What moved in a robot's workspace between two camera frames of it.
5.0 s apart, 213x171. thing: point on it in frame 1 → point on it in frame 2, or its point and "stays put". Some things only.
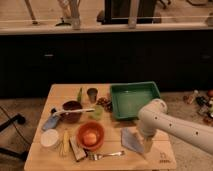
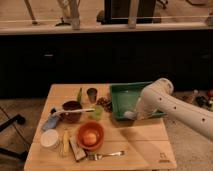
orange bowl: (90, 127) stays put
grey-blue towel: (130, 141) → (130, 115)
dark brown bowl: (71, 117) stays put
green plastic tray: (129, 98) stays put
